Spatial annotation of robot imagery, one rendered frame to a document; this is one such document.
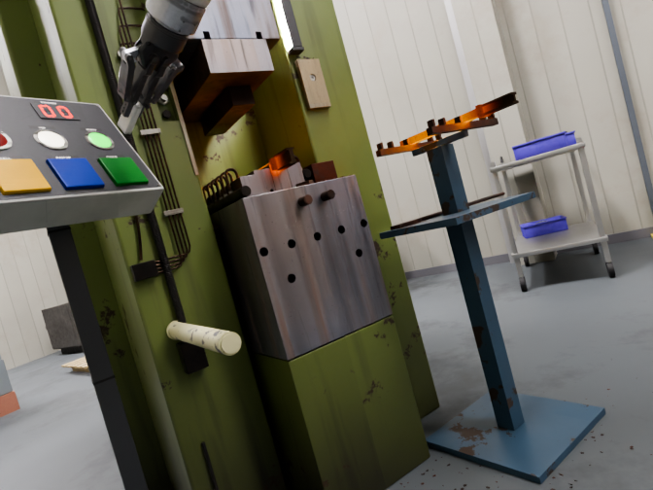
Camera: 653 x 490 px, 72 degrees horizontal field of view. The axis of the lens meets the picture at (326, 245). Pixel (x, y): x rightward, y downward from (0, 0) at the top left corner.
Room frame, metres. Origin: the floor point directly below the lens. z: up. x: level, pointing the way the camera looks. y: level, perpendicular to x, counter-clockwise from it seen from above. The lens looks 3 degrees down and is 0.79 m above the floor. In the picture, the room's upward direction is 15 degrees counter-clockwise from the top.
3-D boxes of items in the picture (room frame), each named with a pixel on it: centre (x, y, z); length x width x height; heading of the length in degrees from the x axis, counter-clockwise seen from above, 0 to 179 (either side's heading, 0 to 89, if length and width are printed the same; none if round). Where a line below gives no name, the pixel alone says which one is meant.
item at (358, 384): (1.51, 0.17, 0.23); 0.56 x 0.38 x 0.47; 32
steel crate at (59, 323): (6.45, 3.54, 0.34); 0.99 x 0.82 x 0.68; 148
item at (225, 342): (1.03, 0.34, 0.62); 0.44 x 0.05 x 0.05; 32
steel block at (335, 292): (1.51, 0.17, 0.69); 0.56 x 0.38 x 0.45; 32
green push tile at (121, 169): (0.94, 0.37, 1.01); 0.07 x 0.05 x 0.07; 147
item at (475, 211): (1.39, -0.42, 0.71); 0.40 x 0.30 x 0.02; 125
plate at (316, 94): (1.57, -0.10, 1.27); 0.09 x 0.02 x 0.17; 122
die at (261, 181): (1.47, 0.21, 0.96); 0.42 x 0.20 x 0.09; 32
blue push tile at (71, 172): (0.85, 0.42, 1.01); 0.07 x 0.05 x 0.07; 147
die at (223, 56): (1.47, 0.21, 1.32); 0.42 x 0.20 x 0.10; 32
